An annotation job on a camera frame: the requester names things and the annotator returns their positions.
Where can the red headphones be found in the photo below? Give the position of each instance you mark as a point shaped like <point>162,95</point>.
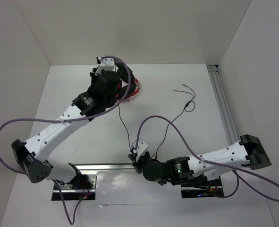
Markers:
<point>135,91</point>

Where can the base mount plate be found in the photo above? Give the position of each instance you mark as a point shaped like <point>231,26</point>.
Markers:
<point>85,189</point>
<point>203,190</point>

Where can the aluminium rail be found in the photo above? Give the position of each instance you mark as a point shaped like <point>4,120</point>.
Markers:
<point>225,113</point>
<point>104,167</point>

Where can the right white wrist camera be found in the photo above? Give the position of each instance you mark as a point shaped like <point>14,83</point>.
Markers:
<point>139,149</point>

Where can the aluminium rail front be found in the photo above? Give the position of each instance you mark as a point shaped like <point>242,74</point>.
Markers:
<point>104,167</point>

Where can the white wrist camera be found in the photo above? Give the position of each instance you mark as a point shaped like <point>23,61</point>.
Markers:
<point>139,149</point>
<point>104,64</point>

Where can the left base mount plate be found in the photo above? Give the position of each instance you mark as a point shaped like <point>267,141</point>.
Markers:
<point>85,189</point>

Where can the aluminium rail right side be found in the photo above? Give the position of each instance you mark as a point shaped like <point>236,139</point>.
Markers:
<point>225,113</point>

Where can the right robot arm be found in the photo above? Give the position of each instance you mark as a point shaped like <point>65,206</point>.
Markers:
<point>247,152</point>

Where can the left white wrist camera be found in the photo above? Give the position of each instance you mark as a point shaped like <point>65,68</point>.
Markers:
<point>104,64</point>

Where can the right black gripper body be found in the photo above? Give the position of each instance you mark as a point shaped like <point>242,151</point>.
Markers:
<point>143,159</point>

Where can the black headset with microphone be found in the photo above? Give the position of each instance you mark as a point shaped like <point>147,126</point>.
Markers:
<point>124,77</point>

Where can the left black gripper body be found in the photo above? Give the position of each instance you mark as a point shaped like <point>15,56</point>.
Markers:
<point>93,79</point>

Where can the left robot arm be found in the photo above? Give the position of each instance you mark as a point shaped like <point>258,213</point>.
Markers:
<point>32,154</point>

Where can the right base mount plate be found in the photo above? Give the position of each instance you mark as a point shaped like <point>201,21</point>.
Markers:
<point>203,190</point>

